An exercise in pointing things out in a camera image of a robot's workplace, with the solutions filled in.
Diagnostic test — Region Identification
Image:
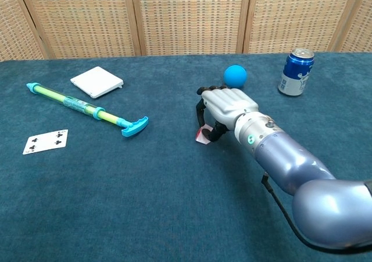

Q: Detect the blue and white drink can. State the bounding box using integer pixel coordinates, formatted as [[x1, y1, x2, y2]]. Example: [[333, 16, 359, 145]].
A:
[[278, 48, 316, 97]]

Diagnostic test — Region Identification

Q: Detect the four of clubs playing card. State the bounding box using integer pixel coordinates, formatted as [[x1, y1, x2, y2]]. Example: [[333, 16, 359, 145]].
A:
[[22, 129, 69, 156]]

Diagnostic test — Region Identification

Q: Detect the white square plastic box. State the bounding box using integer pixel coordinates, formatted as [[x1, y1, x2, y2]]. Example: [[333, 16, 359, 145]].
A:
[[70, 66, 125, 99]]

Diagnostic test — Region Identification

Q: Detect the woven rattan folding screen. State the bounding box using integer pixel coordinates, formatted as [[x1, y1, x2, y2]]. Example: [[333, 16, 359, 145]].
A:
[[0, 0, 372, 62]]

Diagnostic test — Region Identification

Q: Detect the teal velvet tablecloth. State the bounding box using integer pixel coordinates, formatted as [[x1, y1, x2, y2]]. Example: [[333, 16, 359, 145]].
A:
[[0, 51, 372, 262]]

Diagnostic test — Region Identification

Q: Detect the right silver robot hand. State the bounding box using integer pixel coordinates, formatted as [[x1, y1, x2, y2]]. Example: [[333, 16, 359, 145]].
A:
[[195, 84, 259, 142]]

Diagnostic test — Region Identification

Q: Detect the blue ball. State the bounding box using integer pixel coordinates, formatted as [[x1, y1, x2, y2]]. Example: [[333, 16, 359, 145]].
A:
[[223, 64, 248, 89]]

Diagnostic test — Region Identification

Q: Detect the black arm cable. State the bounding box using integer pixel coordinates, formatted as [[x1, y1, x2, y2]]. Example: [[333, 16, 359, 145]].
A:
[[261, 172, 372, 255]]

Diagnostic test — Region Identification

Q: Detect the green and cyan water pump toy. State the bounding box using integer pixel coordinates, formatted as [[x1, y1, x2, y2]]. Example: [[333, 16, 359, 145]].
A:
[[26, 82, 149, 138]]

